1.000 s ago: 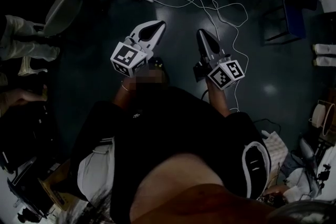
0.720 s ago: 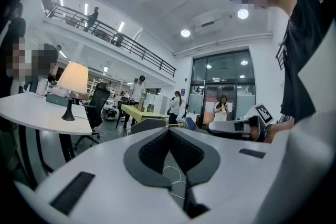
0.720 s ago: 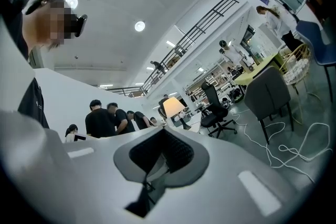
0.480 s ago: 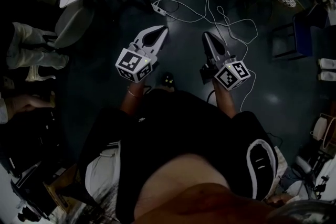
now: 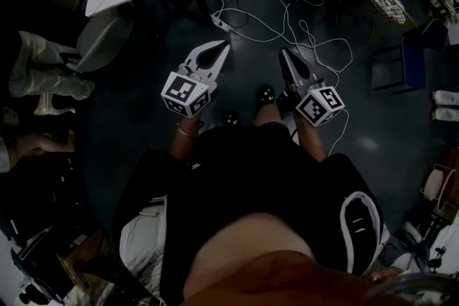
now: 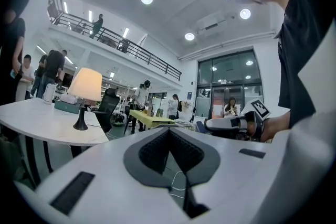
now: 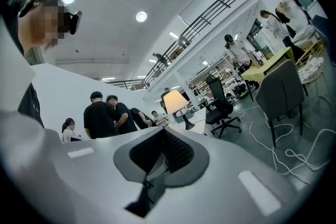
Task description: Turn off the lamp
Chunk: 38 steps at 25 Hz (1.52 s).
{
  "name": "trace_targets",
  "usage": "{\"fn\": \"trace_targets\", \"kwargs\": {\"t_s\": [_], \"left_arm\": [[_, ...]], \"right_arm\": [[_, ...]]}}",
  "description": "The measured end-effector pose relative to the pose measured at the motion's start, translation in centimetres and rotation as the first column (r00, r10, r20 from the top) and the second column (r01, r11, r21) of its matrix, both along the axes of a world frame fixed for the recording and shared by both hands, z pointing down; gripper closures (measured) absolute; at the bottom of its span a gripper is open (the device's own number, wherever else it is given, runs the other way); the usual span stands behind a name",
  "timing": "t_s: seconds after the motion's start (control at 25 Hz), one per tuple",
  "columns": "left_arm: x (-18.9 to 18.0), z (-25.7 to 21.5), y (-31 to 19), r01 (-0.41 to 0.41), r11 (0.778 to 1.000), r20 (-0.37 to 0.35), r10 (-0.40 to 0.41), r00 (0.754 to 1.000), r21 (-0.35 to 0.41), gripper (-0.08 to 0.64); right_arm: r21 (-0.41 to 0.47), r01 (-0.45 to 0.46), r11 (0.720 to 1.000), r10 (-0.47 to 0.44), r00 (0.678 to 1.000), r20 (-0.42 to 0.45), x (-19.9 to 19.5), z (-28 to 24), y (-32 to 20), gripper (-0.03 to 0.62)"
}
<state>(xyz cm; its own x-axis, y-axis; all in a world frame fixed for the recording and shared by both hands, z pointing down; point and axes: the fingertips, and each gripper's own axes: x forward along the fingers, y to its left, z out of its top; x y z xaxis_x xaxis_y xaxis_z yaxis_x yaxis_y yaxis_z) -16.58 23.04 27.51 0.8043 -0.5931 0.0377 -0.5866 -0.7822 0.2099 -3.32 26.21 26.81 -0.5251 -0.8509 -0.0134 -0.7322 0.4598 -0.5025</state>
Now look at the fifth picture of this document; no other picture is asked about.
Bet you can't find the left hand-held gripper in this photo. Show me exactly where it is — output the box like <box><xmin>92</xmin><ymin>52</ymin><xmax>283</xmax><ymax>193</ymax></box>
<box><xmin>160</xmin><ymin>39</ymin><xmax>231</xmax><ymax>118</ymax></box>

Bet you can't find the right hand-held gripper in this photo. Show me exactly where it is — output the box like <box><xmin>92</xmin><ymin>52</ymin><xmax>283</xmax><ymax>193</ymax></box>
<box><xmin>275</xmin><ymin>47</ymin><xmax>345</xmax><ymax>128</ymax></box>

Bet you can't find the person's right forearm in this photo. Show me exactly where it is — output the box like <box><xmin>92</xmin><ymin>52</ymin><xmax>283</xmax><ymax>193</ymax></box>
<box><xmin>294</xmin><ymin>118</ymin><xmax>328</xmax><ymax>163</ymax></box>

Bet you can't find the person's left forearm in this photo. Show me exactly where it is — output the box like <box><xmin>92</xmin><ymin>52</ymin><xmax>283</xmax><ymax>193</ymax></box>
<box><xmin>168</xmin><ymin>116</ymin><xmax>202</xmax><ymax>164</ymax></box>

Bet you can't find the white power strip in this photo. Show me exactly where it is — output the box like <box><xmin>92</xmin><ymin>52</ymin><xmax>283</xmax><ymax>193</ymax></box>
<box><xmin>210</xmin><ymin>12</ymin><xmax>232</xmax><ymax>33</ymax></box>

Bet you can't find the person's right shoe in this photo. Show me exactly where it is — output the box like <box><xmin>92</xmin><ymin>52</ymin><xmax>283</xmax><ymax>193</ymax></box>
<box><xmin>252</xmin><ymin>84</ymin><xmax>276</xmax><ymax>115</ymax></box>

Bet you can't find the person's shoe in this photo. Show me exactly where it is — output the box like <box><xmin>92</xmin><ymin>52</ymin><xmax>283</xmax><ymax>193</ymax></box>
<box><xmin>252</xmin><ymin>84</ymin><xmax>276</xmax><ymax>115</ymax></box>
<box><xmin>222</xmin><ymin>110</ymin><xmax>240</xmax><ymax>126</ymax></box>

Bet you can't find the person's left shoe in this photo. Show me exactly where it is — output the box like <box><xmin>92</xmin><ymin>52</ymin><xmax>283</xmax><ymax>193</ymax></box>
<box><xmin>222</xmin><ymin>110</ymin><xmax>240</xmax><ymax>126</ymax></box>

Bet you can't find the grey chair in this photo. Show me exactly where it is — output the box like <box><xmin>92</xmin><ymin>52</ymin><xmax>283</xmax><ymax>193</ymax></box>
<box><xmin>76</xmin><ymin>6</ymin><xmax>134</xmax><ymax>73</ymax></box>

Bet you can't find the blue chair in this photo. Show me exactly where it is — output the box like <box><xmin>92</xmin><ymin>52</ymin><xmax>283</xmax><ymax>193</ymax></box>
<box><xmin>371</xmin><ymin>19</ymin><xmax>449</xmax><ymax>95</ymax></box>

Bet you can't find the person's black and white shirt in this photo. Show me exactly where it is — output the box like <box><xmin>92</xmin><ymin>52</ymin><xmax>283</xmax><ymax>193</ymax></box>
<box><xmin>113</xmin><ymin>123</ymin><xmax>384</xmax><ymax>306</ymax></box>

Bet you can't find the white ornate chair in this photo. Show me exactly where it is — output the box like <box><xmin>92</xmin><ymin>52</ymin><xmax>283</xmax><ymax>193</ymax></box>
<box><xmin>34</xmin><ymin>92</ymin><xmax>77</xmax><ymax>116</ymax></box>

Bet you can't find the round wooden hoop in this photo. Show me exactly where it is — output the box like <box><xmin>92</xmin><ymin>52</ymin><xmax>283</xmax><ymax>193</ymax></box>
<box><xmin>419</xmin><ymin>163</ymin><xmax>459</xmax><ymax>216</ymax></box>

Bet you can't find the black equipment case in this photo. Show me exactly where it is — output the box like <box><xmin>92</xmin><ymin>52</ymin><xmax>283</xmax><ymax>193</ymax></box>
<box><xmin>0</xmin><ymin>153</ymin><xmax>90</xmax><ymax>237</ymax></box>

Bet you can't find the cardboard box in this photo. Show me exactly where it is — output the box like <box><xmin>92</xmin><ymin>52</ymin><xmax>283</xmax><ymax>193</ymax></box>
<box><xmin>57</xmin><ymin>229</ymin><xmax>119</xmax><ymax>298</ymax></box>

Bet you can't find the wire basket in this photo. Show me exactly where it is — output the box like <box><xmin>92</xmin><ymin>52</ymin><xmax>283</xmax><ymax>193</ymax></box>
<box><xmin>370</xmin><ymin>0</ymin><xmax>408</xmax><ymax>26</ymax></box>

